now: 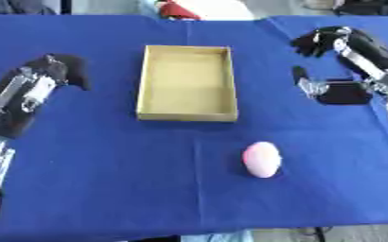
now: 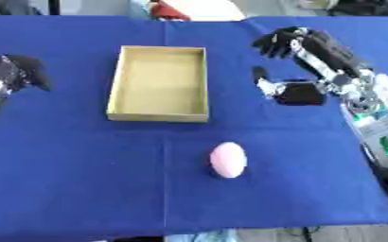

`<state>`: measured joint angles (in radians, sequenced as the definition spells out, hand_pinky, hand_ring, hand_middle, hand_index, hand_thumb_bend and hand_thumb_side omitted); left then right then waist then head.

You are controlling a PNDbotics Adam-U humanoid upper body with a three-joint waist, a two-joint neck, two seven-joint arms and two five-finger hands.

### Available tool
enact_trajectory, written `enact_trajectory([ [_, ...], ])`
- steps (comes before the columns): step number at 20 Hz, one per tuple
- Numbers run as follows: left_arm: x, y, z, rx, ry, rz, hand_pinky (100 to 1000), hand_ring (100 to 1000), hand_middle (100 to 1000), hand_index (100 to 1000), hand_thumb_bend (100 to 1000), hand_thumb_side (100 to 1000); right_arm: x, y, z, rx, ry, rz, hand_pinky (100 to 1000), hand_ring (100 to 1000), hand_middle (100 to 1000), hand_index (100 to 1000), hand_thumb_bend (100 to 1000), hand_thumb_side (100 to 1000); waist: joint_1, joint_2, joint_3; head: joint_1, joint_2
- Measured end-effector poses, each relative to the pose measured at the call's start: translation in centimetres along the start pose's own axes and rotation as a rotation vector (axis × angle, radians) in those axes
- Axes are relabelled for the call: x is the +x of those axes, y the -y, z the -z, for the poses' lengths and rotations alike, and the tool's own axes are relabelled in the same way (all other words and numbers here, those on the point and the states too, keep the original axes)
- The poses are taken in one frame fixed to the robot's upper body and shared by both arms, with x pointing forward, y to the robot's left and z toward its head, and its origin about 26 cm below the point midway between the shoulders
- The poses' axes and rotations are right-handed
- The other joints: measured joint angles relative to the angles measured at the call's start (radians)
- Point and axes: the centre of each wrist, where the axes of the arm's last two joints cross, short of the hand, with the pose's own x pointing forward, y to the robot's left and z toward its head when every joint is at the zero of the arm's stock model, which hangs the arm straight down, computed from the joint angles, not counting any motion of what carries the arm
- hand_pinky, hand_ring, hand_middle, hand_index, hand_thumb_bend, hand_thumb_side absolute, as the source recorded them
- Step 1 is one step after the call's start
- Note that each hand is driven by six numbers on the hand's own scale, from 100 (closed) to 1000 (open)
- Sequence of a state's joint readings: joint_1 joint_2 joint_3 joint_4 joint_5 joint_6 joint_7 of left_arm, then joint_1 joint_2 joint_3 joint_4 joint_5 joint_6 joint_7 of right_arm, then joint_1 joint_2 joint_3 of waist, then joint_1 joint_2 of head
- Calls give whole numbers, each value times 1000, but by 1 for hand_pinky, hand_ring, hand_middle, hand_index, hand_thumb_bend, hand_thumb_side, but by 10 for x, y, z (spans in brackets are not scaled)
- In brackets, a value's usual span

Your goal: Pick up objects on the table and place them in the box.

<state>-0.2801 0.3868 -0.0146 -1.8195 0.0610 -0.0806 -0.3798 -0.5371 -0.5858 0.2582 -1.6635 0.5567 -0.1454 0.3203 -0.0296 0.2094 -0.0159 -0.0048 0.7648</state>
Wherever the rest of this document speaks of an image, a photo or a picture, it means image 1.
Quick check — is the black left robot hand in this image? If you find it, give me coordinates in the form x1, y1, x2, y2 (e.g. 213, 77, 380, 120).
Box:
0, 53, 92, 140

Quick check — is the tan open cardboard box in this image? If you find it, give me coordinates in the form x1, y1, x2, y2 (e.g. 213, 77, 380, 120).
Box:
134, 44, 240, 123

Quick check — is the pink egg-shaped toy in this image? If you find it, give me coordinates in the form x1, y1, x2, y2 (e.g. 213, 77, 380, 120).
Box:
241, 141, 284, 179

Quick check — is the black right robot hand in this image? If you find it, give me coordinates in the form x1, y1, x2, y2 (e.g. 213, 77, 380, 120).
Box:
288, 26, 388, 106

